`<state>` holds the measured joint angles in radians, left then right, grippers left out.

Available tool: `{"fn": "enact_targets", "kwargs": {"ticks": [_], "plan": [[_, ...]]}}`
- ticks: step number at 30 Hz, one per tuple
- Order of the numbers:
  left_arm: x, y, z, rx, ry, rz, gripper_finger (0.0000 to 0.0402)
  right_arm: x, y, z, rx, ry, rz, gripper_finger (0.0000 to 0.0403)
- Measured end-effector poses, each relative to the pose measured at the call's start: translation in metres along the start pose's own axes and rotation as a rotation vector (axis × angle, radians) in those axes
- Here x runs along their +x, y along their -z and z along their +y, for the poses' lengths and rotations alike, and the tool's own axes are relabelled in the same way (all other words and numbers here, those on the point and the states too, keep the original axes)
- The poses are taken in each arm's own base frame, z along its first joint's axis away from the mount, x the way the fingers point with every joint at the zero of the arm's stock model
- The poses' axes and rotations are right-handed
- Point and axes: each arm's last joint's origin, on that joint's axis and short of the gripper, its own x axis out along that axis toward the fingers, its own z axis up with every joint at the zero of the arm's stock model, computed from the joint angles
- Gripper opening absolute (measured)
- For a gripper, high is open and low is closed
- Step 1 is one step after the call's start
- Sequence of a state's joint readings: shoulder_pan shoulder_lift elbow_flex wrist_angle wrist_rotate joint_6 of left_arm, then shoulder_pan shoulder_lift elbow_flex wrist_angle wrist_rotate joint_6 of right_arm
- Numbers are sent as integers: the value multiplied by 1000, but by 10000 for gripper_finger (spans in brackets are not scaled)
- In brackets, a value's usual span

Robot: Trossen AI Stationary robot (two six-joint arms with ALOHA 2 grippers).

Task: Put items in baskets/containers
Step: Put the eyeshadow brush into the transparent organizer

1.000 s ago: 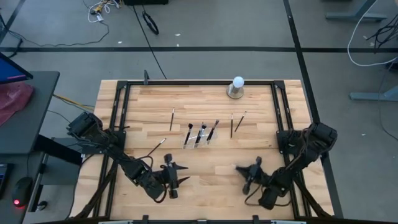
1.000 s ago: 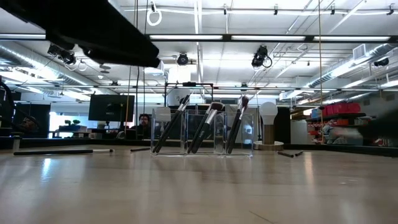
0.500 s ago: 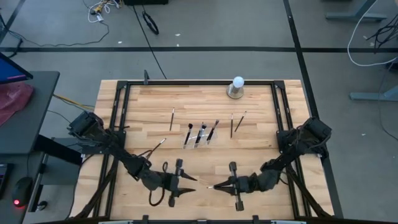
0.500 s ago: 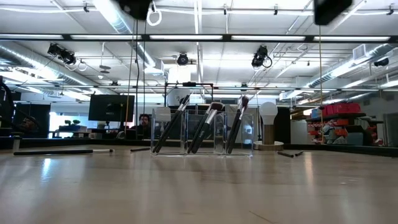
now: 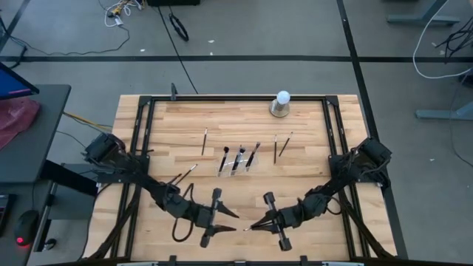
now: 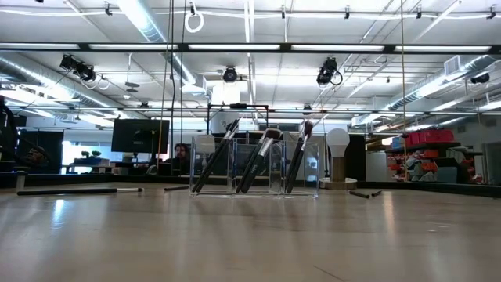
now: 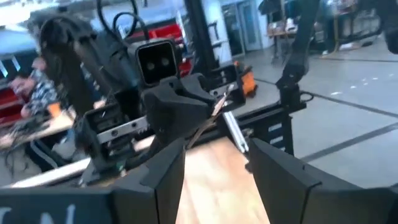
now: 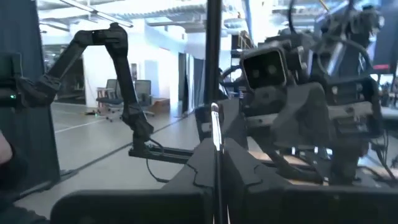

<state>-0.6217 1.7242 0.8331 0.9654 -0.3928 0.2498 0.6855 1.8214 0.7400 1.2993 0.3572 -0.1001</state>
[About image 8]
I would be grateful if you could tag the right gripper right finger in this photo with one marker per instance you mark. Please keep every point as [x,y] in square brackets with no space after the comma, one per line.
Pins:
[295,208]

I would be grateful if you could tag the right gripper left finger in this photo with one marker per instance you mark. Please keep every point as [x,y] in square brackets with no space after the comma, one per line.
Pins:
[155,208]

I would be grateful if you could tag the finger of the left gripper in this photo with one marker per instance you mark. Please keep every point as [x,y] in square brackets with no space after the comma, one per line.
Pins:
[348,161]
[295,168]

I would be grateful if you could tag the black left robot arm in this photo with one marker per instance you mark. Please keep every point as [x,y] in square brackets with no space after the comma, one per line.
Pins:
[357,25]

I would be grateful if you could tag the wooden box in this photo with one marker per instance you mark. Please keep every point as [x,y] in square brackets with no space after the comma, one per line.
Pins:
[161,105]

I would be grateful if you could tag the monitor with blue screen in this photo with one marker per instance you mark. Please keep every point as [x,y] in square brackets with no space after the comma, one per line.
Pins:
[387,37]

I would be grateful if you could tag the dark blue partition panel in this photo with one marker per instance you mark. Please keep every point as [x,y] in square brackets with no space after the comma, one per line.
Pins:
[31,140]

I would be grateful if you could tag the person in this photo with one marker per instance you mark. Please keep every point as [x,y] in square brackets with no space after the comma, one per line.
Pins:
[9,186]

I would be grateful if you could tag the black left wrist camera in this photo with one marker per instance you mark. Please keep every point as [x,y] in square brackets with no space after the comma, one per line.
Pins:
[264,68]

